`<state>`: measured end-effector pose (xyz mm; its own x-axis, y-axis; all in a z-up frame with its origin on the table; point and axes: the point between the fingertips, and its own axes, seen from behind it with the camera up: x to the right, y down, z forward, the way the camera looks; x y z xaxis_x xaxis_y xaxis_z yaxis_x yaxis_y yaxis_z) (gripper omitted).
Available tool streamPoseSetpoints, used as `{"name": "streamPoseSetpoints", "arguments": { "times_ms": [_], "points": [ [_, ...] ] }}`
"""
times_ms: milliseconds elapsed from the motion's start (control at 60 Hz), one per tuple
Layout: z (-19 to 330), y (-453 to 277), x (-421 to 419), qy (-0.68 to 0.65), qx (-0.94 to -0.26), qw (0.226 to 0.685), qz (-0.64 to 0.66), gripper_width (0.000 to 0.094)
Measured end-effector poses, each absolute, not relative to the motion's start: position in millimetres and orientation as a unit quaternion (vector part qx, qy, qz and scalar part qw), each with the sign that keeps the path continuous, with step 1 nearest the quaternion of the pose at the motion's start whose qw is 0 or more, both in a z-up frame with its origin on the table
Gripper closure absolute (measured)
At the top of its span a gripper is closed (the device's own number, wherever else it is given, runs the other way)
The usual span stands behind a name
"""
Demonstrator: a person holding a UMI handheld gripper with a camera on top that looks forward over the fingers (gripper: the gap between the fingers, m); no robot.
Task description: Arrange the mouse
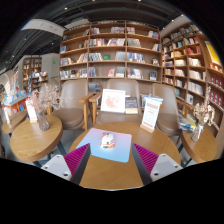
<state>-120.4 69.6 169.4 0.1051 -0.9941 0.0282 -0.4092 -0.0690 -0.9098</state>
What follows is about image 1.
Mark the glass vase with dried flowers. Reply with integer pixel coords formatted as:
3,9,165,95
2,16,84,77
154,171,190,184
190,86,217,143
28,83,64,132

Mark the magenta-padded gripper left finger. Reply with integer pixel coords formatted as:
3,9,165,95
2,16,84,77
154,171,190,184
41,143,93,186

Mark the distant wooden bookshelf unit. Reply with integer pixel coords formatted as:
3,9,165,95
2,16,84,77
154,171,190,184
21,56,49,93

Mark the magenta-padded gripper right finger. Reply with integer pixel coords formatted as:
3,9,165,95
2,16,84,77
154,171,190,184
131,142,184,186

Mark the curved wooden bookshelf unit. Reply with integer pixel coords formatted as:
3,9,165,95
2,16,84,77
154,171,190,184
160,21,224,134

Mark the small white table sign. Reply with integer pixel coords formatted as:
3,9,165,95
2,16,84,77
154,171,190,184
25,98,39,124

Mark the colourful book display stand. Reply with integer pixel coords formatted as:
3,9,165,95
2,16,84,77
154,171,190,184
0,89,33,116

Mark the round wooden side table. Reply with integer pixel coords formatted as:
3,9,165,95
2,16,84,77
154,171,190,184
179,125,218,167
9,114,67,168
1,109,28,135

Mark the white orange computer mouse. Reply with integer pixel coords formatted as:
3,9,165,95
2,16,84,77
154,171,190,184
100,131,117,150

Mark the white hanging sign board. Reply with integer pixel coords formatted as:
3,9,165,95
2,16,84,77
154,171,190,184
20,18,66,37

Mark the dark cover book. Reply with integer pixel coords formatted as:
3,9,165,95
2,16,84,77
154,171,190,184
124,96,139,115

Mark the light blue book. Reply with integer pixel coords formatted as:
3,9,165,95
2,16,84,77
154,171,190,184
141,93,164,104

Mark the stack of books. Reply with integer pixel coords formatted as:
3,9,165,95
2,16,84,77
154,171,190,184
177,114,198,133

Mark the beige wooden armchair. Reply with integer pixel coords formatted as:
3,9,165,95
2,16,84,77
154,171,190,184
89,78,158,127
49,79,94,131
152,83,188,137

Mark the pastel blue pink mouse pad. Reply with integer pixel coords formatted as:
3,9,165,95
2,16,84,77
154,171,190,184
75,127,133,164

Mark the white framed picture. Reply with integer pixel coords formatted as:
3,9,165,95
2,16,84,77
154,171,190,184
100,88,127,114

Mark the white red sign stand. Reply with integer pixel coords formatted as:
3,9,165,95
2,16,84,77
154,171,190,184
140,97,163,134

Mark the wide wooden bookshelf unit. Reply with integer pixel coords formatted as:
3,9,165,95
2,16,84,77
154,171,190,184
58,20,164,94

